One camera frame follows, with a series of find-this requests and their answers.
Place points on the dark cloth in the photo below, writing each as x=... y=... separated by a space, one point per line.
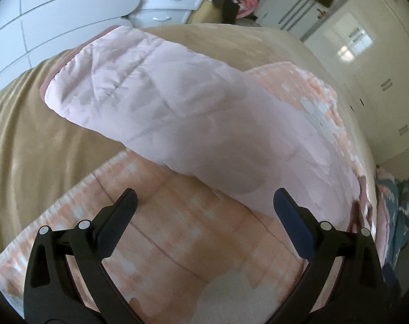
x=224 y=5

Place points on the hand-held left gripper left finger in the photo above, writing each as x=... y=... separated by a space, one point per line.
x=115 y=221

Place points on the white curved-front cabinet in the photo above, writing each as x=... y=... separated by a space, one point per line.
x=49 y=17

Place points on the pink quilted jacket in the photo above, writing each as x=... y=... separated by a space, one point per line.
x=197 y=108

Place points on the teal floral cloth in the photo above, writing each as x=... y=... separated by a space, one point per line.
x=398 y=209

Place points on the cream wardrobe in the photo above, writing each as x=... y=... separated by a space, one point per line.
x=366 y=50

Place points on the orange and white patterned blanket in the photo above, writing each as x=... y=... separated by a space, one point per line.
x=177 y=236

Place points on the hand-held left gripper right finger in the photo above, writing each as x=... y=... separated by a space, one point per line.
x=294 y=224

